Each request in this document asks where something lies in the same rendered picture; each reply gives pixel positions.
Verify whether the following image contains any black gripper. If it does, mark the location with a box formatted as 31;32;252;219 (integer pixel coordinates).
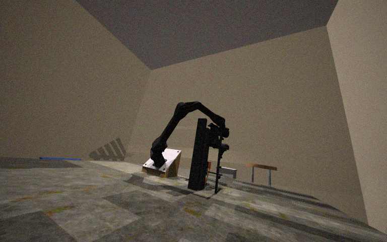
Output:
209;134;229;156

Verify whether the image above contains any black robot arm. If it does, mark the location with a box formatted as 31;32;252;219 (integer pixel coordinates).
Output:
150;101;229;168

